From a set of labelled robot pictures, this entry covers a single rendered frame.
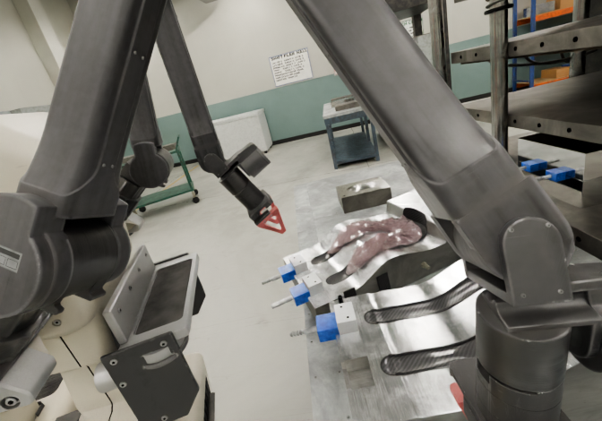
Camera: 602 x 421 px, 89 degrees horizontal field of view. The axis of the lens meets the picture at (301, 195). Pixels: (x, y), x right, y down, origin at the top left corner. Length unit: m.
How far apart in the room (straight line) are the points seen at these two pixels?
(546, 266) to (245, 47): 7.73
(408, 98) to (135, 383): 0.53
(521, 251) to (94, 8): 0.37
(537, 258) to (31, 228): 0.36
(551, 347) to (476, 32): 8.09
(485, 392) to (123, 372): 0.46
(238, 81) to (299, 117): 1.66
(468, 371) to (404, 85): 0.27
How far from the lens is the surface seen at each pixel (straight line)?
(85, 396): 0.71
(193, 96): 0.73
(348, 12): 0.27
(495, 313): 0.28
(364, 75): 0.25
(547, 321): 0.28
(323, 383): 0.69
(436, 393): 0.55
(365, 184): 1.35
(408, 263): 0.82
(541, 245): 0.25
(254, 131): 7.03
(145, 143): 0.72
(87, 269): 0.35
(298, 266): 0.86
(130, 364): 0.56
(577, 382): 0.60
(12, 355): 0.43
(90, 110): 0.32
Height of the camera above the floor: 1.34
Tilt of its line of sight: 20 degrees down
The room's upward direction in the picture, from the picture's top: 14 degrees counter-clockwise
